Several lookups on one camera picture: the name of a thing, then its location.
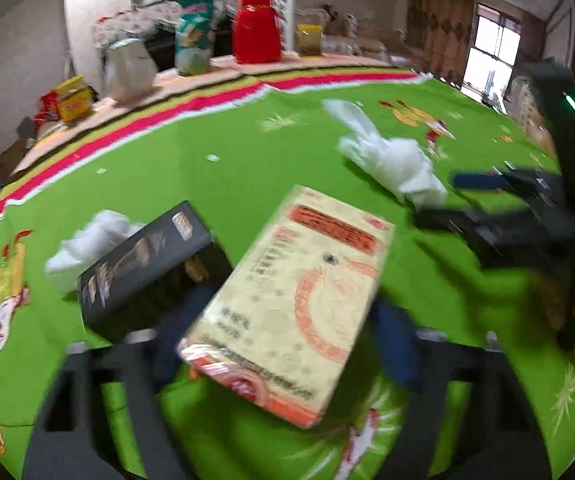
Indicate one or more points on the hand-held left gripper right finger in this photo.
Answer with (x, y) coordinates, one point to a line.
(393, 347)

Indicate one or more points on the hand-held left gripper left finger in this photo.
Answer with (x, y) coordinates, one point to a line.
(177, 332)

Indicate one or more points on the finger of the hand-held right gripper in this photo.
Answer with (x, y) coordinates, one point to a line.
(482, 181)
(447, 221)

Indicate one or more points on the white plastic bag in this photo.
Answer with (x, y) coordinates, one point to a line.
(397, 160)

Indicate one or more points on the cream carton box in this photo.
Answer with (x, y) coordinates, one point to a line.
(297, 300)

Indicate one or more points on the black box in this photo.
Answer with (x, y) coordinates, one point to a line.
(137, 265)

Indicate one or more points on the crumpled white tissue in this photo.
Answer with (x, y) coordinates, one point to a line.
(87, 245)

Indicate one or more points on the window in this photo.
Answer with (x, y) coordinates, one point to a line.
(492, 50)

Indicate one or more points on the brown curtain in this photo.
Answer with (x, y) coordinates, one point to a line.
(437, 25)

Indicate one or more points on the green printed tablecloth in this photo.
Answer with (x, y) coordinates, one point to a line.
(217, 175)

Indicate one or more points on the glass jar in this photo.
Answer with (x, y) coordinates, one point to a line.
(310, 39)

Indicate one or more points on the yellow box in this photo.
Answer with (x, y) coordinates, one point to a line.
(75, 102)

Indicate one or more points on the white kettle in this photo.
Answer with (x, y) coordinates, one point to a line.
(128, 72)

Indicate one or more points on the red bag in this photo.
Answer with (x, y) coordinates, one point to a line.
(257, 27)

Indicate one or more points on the green snack packet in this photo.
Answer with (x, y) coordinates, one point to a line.
(195, 35)

